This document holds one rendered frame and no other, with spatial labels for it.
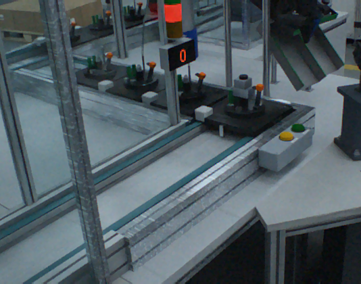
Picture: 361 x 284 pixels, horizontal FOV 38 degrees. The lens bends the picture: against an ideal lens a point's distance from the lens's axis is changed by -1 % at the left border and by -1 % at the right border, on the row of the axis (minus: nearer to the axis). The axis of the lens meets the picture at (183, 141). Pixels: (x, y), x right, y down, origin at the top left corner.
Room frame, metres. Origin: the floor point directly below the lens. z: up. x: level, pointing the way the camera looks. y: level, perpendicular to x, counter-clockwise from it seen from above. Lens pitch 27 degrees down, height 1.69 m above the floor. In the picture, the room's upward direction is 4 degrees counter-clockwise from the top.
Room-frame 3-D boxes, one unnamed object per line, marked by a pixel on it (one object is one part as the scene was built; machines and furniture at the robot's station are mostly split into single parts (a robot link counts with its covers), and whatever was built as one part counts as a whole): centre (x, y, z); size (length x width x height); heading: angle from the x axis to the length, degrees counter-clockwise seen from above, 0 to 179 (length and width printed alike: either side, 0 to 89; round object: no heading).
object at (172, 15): (1.56, 0.00, 1.33); 0.05 x 0.05 x 0.05
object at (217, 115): (1.62, -0.21, 0.96); 0.24 x 0.24 x 0.02; 47
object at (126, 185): (1.42, 0.01, 0.91); 0.84 x 0.28 x 0.10; 137
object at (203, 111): (1.62, -0.08, 0.97); 0.05 x 0.05 x 0.04; 47
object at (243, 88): (1.63, -0.21, 1.06); 0.08 x 0.04 x 0.07; 48
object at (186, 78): (1.80, -0.03, 1.01); 0.24 x 0.24 x 0.13; 47
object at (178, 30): (1.56, 0.00, 1.28); 0.05 x 0.05 x 0.05
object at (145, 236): (1.32, -0.14, 0.91); 0.89 x 0.06 x 0.11; 137
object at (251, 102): (1.62, -0.21, 0.98); 0.14 x 0.14 x 0.02
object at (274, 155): (1.42, -0.32, 0.93); 0.21 x 0.07 x 0.06; 137
